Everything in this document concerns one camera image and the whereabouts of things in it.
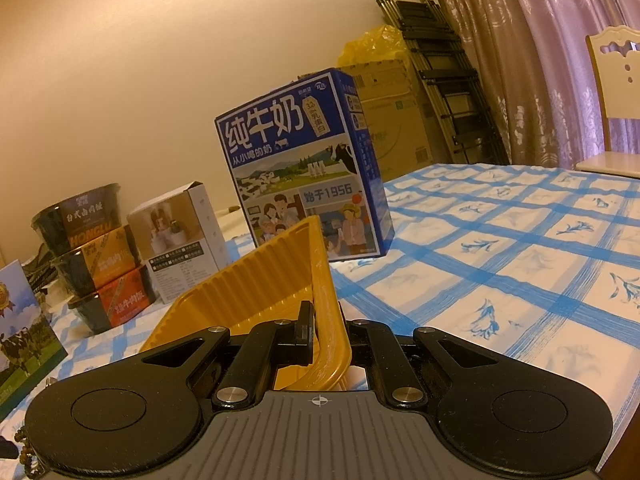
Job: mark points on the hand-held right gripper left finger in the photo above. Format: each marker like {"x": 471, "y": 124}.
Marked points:
{"x": 305, "y": 327}

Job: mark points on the small white product box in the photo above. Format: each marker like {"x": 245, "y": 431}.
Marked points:
{"x": 175, "y": 240}

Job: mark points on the orange label instant rice bowl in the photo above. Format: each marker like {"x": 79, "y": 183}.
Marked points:
{"x": 100, "y": 260}

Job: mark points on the yellow plastic bag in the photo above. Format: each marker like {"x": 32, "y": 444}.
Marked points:
{"x": 375, "y": 45}

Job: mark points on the blue checkered tablecloth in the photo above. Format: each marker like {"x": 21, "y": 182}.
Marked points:
{"x": 500, "y": 260}

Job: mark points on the red label instant rice bowl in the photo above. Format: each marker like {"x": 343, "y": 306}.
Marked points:
{"x": 120, "y": 300}

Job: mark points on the yellow ribbed plastic tray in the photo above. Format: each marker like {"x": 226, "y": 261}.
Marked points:
{"x": 260, "y": 280}

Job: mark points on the dark blue milk carton box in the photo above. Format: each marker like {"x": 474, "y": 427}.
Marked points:
{"x": 280, "y": 160}

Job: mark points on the pink patterned curtain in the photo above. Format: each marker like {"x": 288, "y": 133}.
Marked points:
{"x": 525, "y": 35}

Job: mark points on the cream wooden chair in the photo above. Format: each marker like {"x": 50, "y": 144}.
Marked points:
{"x": 620, "y": 75}

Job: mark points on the light blue milk carton box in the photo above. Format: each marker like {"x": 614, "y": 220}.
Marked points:
{"x": 20, "y": 340}

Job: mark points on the black instant rice bowl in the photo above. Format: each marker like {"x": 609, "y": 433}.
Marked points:
{"x": 75, "y": 215}

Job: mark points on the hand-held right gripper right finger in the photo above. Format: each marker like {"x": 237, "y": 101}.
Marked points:
{"x": 362, "y": 332}

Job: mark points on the large cardboard box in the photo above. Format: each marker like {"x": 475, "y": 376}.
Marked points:
{"x": 395, "y": 125}

